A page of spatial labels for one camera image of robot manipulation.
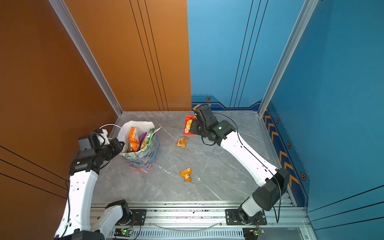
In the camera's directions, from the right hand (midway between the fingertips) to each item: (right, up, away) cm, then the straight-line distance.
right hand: (193, 126), depth 75 cm
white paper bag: (-26, -18, 0) cm, 32 cm away
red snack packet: (-3, +1, 0) cm, 3 cm away
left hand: (-35, -7, +1) cm, 36 cm away
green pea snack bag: (-23, -6, 0) cm, 23 cm away
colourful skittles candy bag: (-32, -8, +3) cm, 33 cm away
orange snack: (-4, -28, +12) cm, 31 cm away
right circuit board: (+28, -51, -5) cm, 58 cm away
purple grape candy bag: (-30, -7, +11) cm, 33 cm away
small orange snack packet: (-8, -11, +24) cm, 28 cm away
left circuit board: (-33, -51, -5) cm, 61 cm away
